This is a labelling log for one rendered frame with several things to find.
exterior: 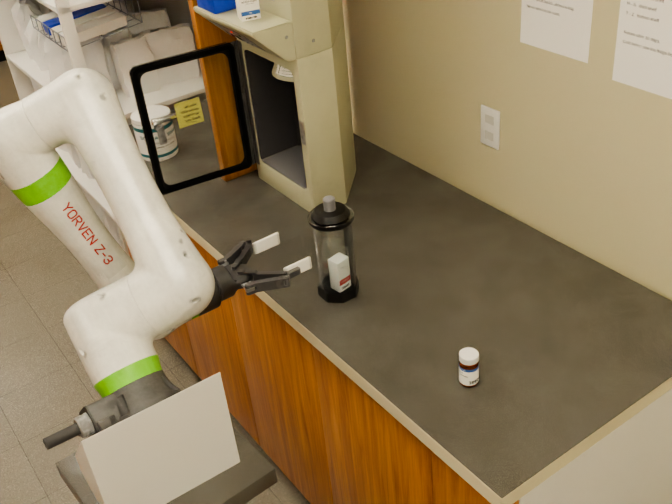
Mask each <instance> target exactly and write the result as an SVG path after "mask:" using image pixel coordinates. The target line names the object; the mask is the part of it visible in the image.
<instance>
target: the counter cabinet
mask: <svg viewBox="0 0 672 504"><path fill-rule="evenodd" d="M164 338H165V339H166V340H167V341H168V342H169V343H170V344H171V346H172V347H173V348H174V349H175V350H176V351H177V352H178V354H179V355H180V356H181V357H182V358H183V359H184V360H185V362H186V363H187V364H188V365H189V366H190V367H191V368H192V370H193V371H194V372H195V373H196V374H197V375H198V376H199V377H200V379H201V380H202V381H203V380H205V379H207V378H209V377H211V376H213V375H215V374H217V373H219V372H220V374H221V378H222V383H223V387H224V392H225V396H226V401H227V405H228V410H229V412H230V413H231V414H232V415H233V416H234V417H235V418H236V420H237V421H238V422H239V423H240V424H241V425H242V426H243V428H244V429H245V430H246V431H247V432H248V433H249V434H250V435H251V437H252V438H253V439H254V440H255V441H256V442H257V443H258V445H259V446H260V447H261V448H262V449H263V450H264V451H265V453H266V454H267V455H268V456H269V457H270V458H271V459H272V460H273V462H274V463H275V464H276V465H277V466H278V467H279V468H280V470H281V471H282V472H283V473H284V474H285V475H286V476H287V478H288V479H289V480H290V481H291V482H292V483H293V484H294V486H295V487H296V488H297V489H298V490H299V491H300V492H301V493H302V495H303V496H304V497H305V498H306V499H307V500H308V501H309V503H310V504H491V503H490V502H489V501H488V500H487V499H485V498H484V497H483V496H482V495H481V494H480V493H479V492H478V491H476V490H475V489H474V488H473V487H472V486H471V485H470V484H469V483H467V482H466V481H465V480H464V479H463V478H462V477H461V476H460V475H458V474H457V473H456V472H455V471H454V470H453V469H452V468H451V467H449V466H448V465H447V464H446V463H445V462H444V461H443V460H442V459H440V458H439V457H438V456H437V455H436V454H435V453H434V452H433V451H431V450H430V449H429V448H428V447H427V446H426V445H425V444H424V443H422V442H421V441H420V440H419V439H418V438H417V437H416V436H415V435H413V434H412V433H411V432H410V431H409V430H408V429H407V428H406V427H404V426H403V425H402V424H401V423H400V422H399V421H398V420H396V419H395V418H394V417H393V416H392V415H391V414H390V413H389V412H387V411H386V410H385V409H384V408H383V407H382V406H381V405H380V404H378V403H377V402H376V401H375V400H374V399H373V398H372V397H371V396H369V395H368V394H367V393H366V392H365V391H364V390H363V389H362V388H360V387H359V386H358V385H357V384H356V383H355V382H354V381H353V380H351V379H350V378H349V377H348V376H347V375H346V374H345V373H344V372H342V371H341V370H340V369H339V368H338V367H337V366H336V365H335V364H333V363H332V362H331V361H330V360H329V359H328V358H327V357H326V356H324V355H323V354H322V353H321V352H320V351H319V350H318V349H317V348H315V347H314V346H313V345H312V344H311V343H310V342H309V341H308V340H306V339H305V338H304V337H303V336H302V335H301V334H300V333H299V332H297V331H296V330H295V329H294V328H293V327H292V326H291V325H290V324H288V323H287V322H286V321H285V320H284V319H283V318H282V317H280V316H279V315H278V314H277V313H276V312H275V311H274V310H273V309H271V308H270V307H269V306H268V305H267V304H266V303H265V302H264V301H262V300H261V299H260V298H259V297H258V296H257V295H256V294H255V293H254V294H252V295H246V291H245V289H244V288H242V289H238V290H237V291H236V293H235V295H234V296H232V297H230V298H228V299H226V300H224V301H221V305H220V307H218V308H216V309H214V310H212V311H209V312H207V313H205V314H203V315H201V316H199V317H197V318H194V319H192V320H190V321H188V322H186V323H185V324H183V325H181V326H180V327H178V328H177V329H175V330H174V331H173V332H171V333H170V334H169V335H168V336H166V337H164ZM513 504H672V389H670V390H669V391H667V392H666V393H665V394H663V395H662V396H661V397H659V398H658V399H656V400H655V401H654V402H652V403H651V404H650V405H648V406H647V407H645V408H644V409H643V410H641V411H640V412H638V413H637V414H636V415H634V416H633V417H632V418H630V419H629V420H627V421H626V422H625V423H623V424H622V425H621V426H619V427H618V428H616V429H615V430H614V431H612V432H611V433H610V434H608V435H607V436H605V437H604V438H603V439H601V440H600V441H599V442H597V443H596V444H594V445H593V446H592V447H590V448H589V449H588V450H586V451H585V452H583V453H582V454H581V455H579V456H578V457H577V458H575V459H574V460H572V461H571V462H570V463H568V464H567V465H566V466H564V467H563V468H561V469H560V470H559V471H557V472H556V473H555V474H553V475H552V476H550V477H549V478H548V479H546V480H545V481H544V482H542V483H541V484H539V485H538V486H537V487H535V488H534V489H533V490H531V491H530V492H528V493H527V494H526V495H524V496H523V497H521V498H520V499H519V500H517V501H516V502H515V503H513Z"/></svg>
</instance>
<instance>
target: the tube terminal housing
mask: <svg viewBox="0 0 672 504"><path fill-rule="evenodd" d="M259 6H260V9H261V10H264V11H266V12H269V13H271V14H274V15H276V16H279V17H281V18H284V19H286V20H289V21H291V22H292V28H293V36H294V44H295V53H296V59H295V60H294V61H291V62H287V61H285V60H282V59H280V58H278V57H276V56H274V55H272V54H270V53H267V52H265V51H263V50H261V49H259V48H257V47H255V46H252V45H250V44H247V43H246V42H243V41H242V40H240V39H238V38H237V40H238V41H240V42H241V45H242V52H243V58H244V64H245V57H244V50H249V51H251V52H253V53H255V54H257V55H259V56H261V57H263V58H265V59H268V60H270V61H272V62H274V63H276V64H278V65H280V66H282V67H284V68H286V69H288V70H290V71H291V73H292V75H293V79H294V86H295V94H296V103H297V111H298V119H299V120H300V121H302V122H304V130H305V138H306V146H305V145H304V144H302V151H303V159H304V167H305V175H306V183H307V189H303V188H302V187H300V186H299V185H297V184H296V183H294V182H292V181H291V180H289V179H288V178H286V177H285V176H283V175H282V174H280V173H279V172H277V171H276V170H274V169H273V168H271V167H270V166H268V165H267V164H265V163H263V161H262V160H263V159H261V157H260V153H259V146H258V140H257V134H256V127H255V121H254V115H253V108H252V102H251V96H250V89H249V83H248V76H247V70H246V64H245V71H246V77H247V83H248V90H249V96H250V102H251V109H252V115H253V121H254V128H255V134H256V140H257V147H258V153H259V159H260V165H259V164H257V169H258V175H259V178H260V179H262V180H263V181H265V182H266V183H268V184H269V185H271V186H272V187H274V188H275V189H276V190H278V191H279V192H281V193H282V194H284V195H285V196H287V197H288V198H290V199H291V200H292V201H294V202H295V203H297V204H298V205H300V206H301V207H303V208H304V209H306V210H307V211H309V212H310V211H311V210H312V209H313V208H315V207H316V206H317V205H319V204H321V203H323V198H324V197H325V196H328V195H331V196H333V197H335V201H336V202H340V203H342V204H345V203H347V200H348V196H349V193H350V190H351V186H352V183H353V180H354V176H355V173H356V159H355V147H354V135H353V123H352V112H351V100H350V88H349V76H348V64H347V52H346V40H345V28H344V17H343V5H342V0H276V2H275V1H273V0H259Z"/></svg>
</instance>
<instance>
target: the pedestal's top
mask: <svg viewBox="0 0 672 504"><path fill-rule="evenodd" d="M232 427H233V426H232ZM233 432H234V436H235V441H236V445H237V450H238V454H239V458H240V462H239V463H238V464H236V465H234V466H232V467H230V468H229V469H227V470H225V471H223V472H221V473H220V474H218V475H216V476H214V477H213V478H211V479H209V480H207V481H205V482H204V483H202V484H200V485H198V486H197V487H195V488H193V489H191V490H189V491H188V492H186V493H184V494H182V495H180V496H179V497H177V498H175V499H173V500H172V501H170V502H168V503H166V504H245V503H247V502H248V501H250V500H251V499H253V498H254V497H256V496H257V495H259V494H260V493H262V492H263V491H265V490H266V489H268V488H269V487H271V486H272V485H274V484H275V483H277V482H278V481H277V476H276V470H275V468H274V467H273V466H272V465H271V464H270V463H269V462H268V461H267V460H266V459H265V458H264V457H263V456H262V455H261V454H260V453H259V452H258V451H257V450H256V449H255V448H254V447H253V446H252V445H251V444H250V443H249V442H248V441H247V440H246V439H245V438H244V437H243V436H242V435H241V434H240V433H239V432H238V431H237V430H236V429H235V428H234V427H233ZM76 452H77V451H76ZM76 452H74V453H73V454H71V455H69V456H67V457H66V458H64V459H62V460H60V461H59V462H57V463H56V467H57V469H58V471H59V474H60V476H61V478H62V479H63V481H64V482H65V484H66V485H67V486H68V488H69V489H70V491H71V492H72V494H73V495H74V497H75V498H76V499H77V501H78V502H79V504H99V502H98V501H97V499H96V497H95V495H94V494H93V492H92V490H91V488H90V486H89V485H88V483H87V481H86V479H85V477H84V476H83V474H82V472H81V470H80V467H79V465H78V462H77V459H76V457H75V454H76Z"/></svg>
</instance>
